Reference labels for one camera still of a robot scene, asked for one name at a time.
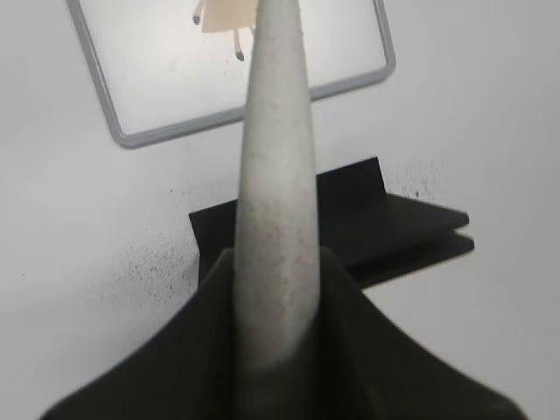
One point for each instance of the black knife stand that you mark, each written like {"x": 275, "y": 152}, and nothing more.
{"x": 375, "y": 235}

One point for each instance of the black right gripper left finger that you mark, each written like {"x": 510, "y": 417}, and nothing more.
{"x": 185, "y": 371}

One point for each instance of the white-handled knife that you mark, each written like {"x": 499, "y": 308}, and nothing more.
{"x": 276, "y": 286}

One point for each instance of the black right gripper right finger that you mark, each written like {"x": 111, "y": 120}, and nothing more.
{"x": 355, "y": 363}

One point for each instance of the white grey-rimmed cutting board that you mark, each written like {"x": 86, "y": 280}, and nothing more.
{"x": 168, "y": 69}

